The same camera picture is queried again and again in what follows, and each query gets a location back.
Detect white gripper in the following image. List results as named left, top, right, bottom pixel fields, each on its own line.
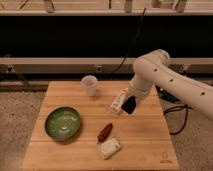
left=128, top=77, right=153, bottom=100

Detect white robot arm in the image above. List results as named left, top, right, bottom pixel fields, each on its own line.
left=128, top=49, right=213, bottom=120

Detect translucent plastic cup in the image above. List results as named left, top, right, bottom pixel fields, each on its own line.
left=81, top=75, right=98, bottom=96

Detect green ceramic bowl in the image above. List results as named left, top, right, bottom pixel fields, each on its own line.
left=44, top=107, right=81, bottom=141

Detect blue black power adapter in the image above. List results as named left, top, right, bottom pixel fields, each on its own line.
left=156, top=87, right=179, bottom=103

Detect white bottle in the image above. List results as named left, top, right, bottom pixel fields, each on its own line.
left=110, top=88, right=128, bottom=115

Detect brown sausage toy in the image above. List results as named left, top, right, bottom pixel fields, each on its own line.
left=98, top=123, right=113, bottom=142

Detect wooden board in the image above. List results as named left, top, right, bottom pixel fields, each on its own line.
left=22, top=81, right=179, bottom=171

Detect black floor cable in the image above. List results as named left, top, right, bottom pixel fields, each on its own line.
left=163, top=103, right=194, bottom=136

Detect black power cable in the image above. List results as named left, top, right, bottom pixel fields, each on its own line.
left=110, top=7, right=147, bottom=75

